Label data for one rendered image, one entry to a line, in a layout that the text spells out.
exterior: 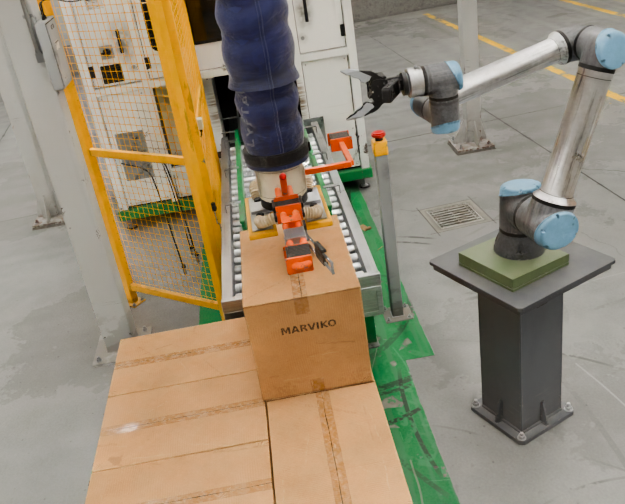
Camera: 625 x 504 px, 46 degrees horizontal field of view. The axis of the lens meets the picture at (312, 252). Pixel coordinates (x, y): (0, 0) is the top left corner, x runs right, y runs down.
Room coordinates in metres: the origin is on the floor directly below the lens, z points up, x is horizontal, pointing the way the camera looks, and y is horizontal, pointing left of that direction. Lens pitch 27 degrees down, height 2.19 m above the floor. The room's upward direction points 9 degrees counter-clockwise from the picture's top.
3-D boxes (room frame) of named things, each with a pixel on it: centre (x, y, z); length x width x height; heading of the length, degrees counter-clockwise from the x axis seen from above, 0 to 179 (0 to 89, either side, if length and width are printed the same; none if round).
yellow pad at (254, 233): (2.42, 0.16, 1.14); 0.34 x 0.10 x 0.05; 3
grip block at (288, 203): (2.17, 0.05, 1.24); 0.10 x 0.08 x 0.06; 93
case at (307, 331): (2.41, 0.07, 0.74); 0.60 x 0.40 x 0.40; 2
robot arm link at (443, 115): (2.21, -0.48, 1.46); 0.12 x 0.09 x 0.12; 12
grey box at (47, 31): (3.47, 1.01, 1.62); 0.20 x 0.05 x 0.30; 2
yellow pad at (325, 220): (2.43, -0.03, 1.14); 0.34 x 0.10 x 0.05; 3
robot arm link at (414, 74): (2.20, -0.39, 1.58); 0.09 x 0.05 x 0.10; 3
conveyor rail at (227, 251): (3.92, 0.44, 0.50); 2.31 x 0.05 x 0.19; 2
